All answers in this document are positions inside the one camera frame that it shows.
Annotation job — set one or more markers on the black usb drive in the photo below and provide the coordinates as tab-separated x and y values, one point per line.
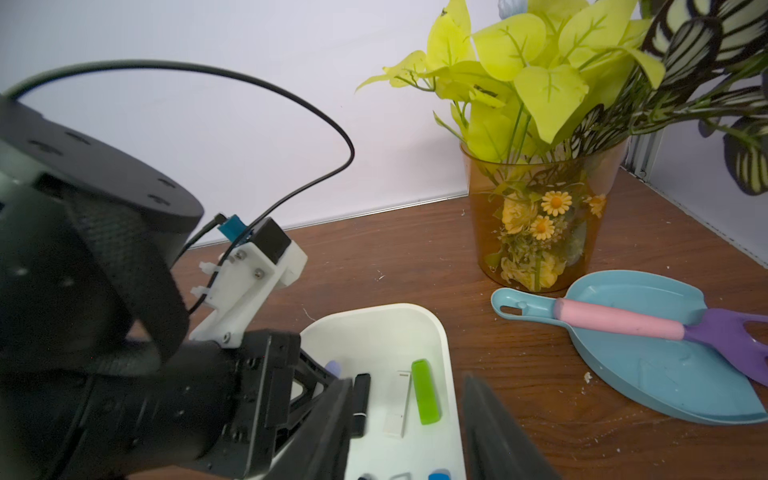
360	401

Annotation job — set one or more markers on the pink teal handled brush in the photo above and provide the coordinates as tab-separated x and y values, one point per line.
612	320

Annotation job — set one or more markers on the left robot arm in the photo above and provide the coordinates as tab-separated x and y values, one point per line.
98	378

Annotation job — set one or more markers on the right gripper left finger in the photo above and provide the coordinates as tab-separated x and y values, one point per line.
320	448

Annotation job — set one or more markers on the teal dustpan plate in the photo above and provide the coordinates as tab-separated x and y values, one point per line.
683	380

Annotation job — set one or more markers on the purple toy fork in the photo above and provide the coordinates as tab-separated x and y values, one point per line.
724	330

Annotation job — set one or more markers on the white usb drive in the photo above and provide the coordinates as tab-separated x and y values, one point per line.
397	404

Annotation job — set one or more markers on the potted green plant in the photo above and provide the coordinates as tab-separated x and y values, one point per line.
544	102

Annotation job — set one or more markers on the white storage box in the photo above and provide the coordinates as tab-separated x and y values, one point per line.
383	342

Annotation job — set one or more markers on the green usb flash drive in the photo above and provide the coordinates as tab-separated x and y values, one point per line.
425	392

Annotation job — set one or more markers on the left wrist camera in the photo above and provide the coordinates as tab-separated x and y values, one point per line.
268	260

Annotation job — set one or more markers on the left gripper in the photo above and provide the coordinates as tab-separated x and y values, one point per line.
277	385

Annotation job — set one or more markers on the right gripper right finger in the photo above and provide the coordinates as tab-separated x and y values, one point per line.
497	446

